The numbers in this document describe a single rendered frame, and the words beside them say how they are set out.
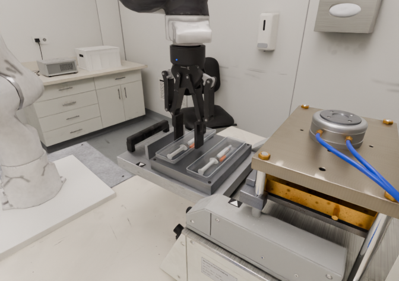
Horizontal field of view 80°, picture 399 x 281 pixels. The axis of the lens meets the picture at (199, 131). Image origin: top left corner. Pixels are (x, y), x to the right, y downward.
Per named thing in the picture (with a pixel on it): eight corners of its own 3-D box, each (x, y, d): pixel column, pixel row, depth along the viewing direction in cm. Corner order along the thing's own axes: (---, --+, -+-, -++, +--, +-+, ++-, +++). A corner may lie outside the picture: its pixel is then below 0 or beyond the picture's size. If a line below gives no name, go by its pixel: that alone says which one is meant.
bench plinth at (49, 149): (143, 120, 327) (142, 113, 323) (48, 153, 249) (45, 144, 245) (124, 111, 357) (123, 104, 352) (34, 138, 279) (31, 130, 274)
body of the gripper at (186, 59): (214, 43, 50) (212, 87, 54) (182, 41, 55) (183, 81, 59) (193, 47, 45) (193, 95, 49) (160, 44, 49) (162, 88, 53)
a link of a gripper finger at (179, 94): (181, 74, 51) (176, 72, 51) (171, 117, 57) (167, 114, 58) (192, 71, 54) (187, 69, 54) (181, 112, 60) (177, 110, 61)
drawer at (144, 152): (257, 165, 64) (260, 139, 61) (215, 217, 48) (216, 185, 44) (173, 136, 79) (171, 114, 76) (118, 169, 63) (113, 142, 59)
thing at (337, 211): (377, 170, 47) (395, 126, 43) (376, 252, 31) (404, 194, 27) (290, 145, 56) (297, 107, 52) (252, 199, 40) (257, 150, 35)
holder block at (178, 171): (251, 152, 63) (252, 144, 61) (211, 195, 48) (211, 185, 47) (199, 136, 71) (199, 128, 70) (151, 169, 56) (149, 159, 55)
